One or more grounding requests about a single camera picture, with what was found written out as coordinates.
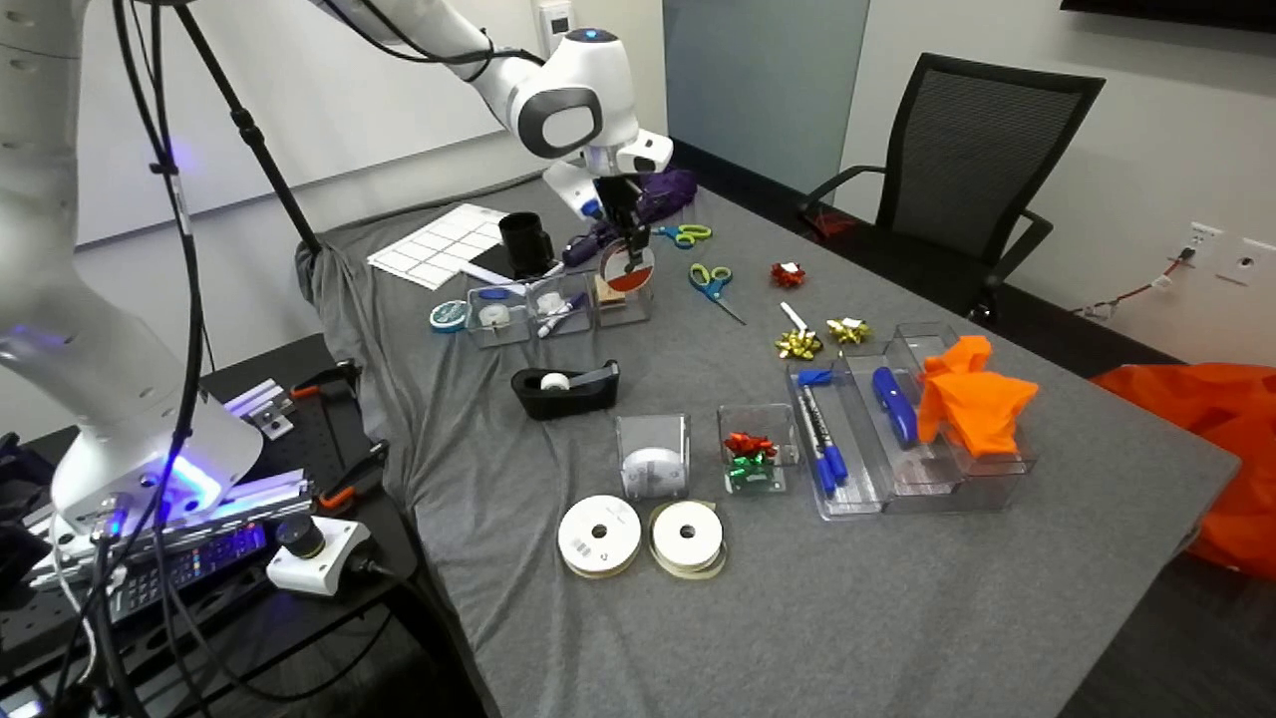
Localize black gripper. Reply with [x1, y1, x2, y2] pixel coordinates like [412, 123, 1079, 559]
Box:
[594, 175, 647, 244]

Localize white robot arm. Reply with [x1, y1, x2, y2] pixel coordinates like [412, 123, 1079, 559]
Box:
[0, 0, 674, 525]

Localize small clear container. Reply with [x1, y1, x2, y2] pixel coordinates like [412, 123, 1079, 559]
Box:
[590, 263, 649, 327]

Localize clear container with clips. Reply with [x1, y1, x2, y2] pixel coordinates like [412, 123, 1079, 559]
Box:
[534, 287, 586, 340]

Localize clear container with white tape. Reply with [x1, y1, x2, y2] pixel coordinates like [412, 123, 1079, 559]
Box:
[467, 287, 530, 348]

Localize purple folded umbrella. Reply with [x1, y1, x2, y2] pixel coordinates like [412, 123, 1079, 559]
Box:
[561, 169, 697, 267]

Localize blue green scissors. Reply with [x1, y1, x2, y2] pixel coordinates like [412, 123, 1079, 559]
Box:
[655, 223, 714, 250]

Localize green yellow scissors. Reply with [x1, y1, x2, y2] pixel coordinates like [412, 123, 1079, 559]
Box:
[687, 263, 736, 319]

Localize black cup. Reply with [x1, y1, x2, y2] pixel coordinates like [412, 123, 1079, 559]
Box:
[497, 212, 554, 280]

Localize white tray with black pad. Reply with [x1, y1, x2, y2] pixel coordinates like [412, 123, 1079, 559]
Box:
[460, 259, 566, 295]

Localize red gift bow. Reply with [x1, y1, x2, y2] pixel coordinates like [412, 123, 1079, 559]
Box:
[770, 259, 807, 290]

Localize white label sheets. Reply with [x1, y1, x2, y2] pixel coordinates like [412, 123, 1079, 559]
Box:
[367, 204, 504, 290]

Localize black tape dispenser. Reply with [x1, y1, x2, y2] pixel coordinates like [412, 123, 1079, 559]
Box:
[512, 364, 621, 417]

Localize gold gift bow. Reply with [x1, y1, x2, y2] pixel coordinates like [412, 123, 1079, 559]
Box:
[779, 332, 826, 364]
[826, 313, 868, 348]

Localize clear box with white ribbon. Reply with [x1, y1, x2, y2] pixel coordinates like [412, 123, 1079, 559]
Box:
[618, 415, 694, 498]

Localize grey tablecloth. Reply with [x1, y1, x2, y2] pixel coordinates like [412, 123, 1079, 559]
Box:
[310, 195, 1236, 718]

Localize clear box with bows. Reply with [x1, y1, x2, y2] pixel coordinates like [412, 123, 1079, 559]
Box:
[717, 401, 798, 493]

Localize clear tray with blue marker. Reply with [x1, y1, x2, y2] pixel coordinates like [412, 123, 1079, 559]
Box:
[851, 360, 953, 504]

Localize white ribbon spool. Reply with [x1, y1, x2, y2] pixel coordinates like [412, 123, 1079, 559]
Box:
[560, 493, 641, 577]
[649, 498, 724, 577]

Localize clear tray with blue pens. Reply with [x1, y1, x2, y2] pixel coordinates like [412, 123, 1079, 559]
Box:
[790, 364, 884, 521]

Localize black office chair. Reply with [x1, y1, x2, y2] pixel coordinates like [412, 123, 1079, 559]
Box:
[798, 50, 1106, 321]

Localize orange plastic bag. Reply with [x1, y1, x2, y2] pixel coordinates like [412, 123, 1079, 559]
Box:
[1097, 360, 1276, 587]

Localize camera tripod stand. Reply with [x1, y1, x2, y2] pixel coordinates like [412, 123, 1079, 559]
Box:
[169, 0, 328, 254]

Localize wall mounted black television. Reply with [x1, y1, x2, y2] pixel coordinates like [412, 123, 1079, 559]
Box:
[1062, 0, 1276, 34]

